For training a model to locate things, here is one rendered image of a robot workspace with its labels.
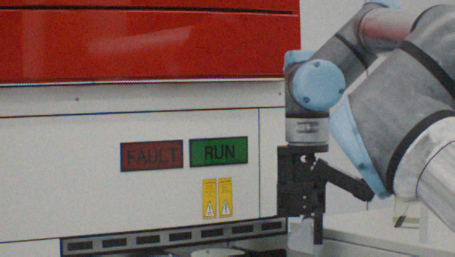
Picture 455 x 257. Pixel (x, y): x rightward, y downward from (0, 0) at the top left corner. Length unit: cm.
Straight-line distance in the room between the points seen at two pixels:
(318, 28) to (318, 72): 224
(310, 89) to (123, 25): 31
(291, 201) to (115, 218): 29
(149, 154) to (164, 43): 19
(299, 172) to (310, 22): 210
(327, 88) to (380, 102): 38
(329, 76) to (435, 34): 38
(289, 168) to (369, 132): 54
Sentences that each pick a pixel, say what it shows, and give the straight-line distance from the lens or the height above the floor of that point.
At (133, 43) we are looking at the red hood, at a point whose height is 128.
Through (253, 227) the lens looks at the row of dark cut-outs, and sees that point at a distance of 168.
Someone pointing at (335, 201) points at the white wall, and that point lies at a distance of 372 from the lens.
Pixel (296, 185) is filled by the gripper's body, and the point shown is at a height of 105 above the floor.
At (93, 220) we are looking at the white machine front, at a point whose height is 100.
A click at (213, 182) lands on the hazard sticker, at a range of 162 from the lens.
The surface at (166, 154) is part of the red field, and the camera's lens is 157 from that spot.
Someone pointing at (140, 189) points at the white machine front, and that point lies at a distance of 156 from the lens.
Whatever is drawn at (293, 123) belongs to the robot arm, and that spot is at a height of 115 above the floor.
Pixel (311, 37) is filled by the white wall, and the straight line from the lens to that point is 361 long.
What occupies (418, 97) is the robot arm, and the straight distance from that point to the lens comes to 102.
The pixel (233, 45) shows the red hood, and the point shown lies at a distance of 158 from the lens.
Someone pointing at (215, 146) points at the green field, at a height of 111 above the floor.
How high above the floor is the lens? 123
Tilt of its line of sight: 3 degrees down
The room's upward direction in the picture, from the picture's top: 1 degrees counter-clockwise
